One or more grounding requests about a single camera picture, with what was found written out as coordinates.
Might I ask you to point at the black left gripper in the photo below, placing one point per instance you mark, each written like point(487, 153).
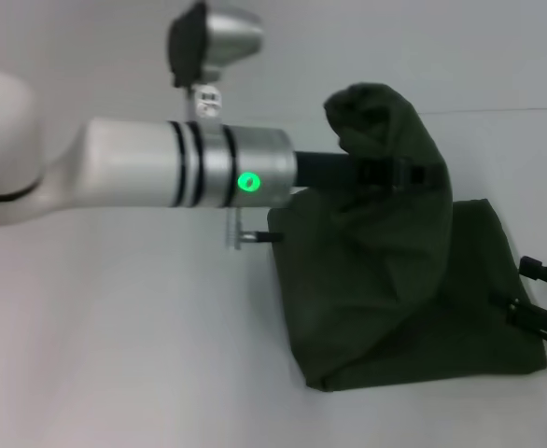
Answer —
point(329, 169)

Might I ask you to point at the dark green t-shirt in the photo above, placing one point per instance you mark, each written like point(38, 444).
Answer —
point(395, 280)

